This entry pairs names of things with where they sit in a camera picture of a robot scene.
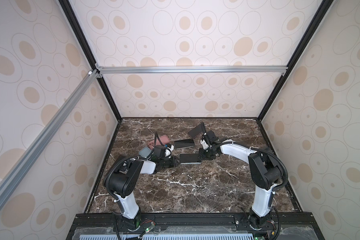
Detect light blue phone case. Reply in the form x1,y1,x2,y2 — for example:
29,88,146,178
139,147,152,160

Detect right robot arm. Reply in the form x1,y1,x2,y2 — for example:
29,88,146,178
199,131,288,219

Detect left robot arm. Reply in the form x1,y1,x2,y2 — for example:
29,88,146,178
104,144,180,220

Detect pink phone case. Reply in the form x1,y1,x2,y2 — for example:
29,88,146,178
148,135,170,150

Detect silver phone dark screen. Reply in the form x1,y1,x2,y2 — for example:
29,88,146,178
174,139,195,149

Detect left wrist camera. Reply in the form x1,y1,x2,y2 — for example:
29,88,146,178
164,143,175,157

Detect horizontal aluminium rail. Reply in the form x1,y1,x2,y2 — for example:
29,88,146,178
98,65,288,74

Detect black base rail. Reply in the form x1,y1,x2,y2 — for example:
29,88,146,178
67,212,324,240

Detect diagonal aluminium rail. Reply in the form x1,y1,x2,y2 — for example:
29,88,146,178
0,69,100,210

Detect black corner frame post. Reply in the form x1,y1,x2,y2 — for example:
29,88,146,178
58,0,123,121

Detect right black corner post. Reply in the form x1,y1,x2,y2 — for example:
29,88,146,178
258,0,334,122

